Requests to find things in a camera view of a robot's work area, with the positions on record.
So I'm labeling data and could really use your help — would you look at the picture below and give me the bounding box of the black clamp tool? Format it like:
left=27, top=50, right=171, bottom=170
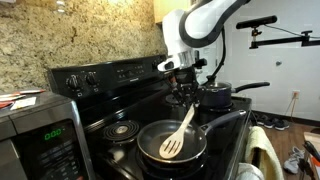
left=303, top=140, right=320, bottom=163

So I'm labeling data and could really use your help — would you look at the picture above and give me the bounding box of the white paper card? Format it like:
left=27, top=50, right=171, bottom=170
left=9, top=96, right=37, bottom=111

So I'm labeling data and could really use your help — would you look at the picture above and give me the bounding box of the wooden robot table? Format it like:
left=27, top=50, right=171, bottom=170
left=303, top=131, right=320, bottom=180

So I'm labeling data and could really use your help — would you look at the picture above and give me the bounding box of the black coil stove burner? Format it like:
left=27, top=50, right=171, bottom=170
left=164, top=93, right=183, bottom=105
left=102, top=119, right=141, bottom=143
left=199, top=102, right=234, bottom=113
left=137, top=149, right=208, bottom=179

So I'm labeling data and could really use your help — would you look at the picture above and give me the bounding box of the yellow towel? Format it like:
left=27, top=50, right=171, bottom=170
left=244, top=125, right=284, bottom=180

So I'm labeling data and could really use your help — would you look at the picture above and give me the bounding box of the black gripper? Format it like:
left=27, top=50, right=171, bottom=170
left=170, top=66, right=201, bottom=108

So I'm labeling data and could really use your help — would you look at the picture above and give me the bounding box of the black saucepan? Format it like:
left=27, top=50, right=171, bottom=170
left=199, top=81, right=271, bottom=109

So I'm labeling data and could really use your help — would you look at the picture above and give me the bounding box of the white towel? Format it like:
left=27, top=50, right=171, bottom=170
left=235, top=162, right=266, bottom=180

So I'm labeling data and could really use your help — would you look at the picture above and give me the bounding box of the grey handled frying pan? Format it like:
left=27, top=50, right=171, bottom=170
left=136, top=109, right=248, bottom=164

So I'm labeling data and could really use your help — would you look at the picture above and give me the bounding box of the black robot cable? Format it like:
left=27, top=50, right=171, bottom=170
left=209, top=27, right=226, bottom=82

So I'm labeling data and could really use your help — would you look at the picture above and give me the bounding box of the black shoe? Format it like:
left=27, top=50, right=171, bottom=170
left=274, top=119, right=290, bottom=131
left=256, top=114, right=268, bottom=126
left=263, top=118, right=278, bottom=130

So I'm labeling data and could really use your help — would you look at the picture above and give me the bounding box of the red white packet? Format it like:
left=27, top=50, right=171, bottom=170
left=0, top=94, right=27, bottom=102
left=13, top=88, right=47, bottom=96

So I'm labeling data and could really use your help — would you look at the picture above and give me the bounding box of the light wooden wall cabinet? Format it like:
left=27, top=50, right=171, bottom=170
left=153, top=0, right=168, bottom=24

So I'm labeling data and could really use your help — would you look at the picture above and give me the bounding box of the red flat item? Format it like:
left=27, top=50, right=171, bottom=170
left=0, top=101, right=14, bottom=110

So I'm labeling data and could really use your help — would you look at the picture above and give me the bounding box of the slotted wooden spatula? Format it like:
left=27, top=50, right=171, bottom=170
left=158, top=104, right=196, bottom=160

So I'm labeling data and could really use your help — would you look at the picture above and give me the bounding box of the black electric stove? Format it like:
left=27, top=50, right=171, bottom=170
left=47, top=54, right=253, bottom=180

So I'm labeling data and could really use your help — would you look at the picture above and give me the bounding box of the silver black microwave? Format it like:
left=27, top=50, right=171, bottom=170
left=0, top=91, right=98, bottom=180

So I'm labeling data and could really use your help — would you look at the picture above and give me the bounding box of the grey sneaker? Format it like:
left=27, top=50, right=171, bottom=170
left=283, top=146, right=305, bottom=175

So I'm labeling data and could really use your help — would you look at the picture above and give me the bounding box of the orange power cable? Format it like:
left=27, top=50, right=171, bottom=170
left=284, top=94, right=298, bottom=116

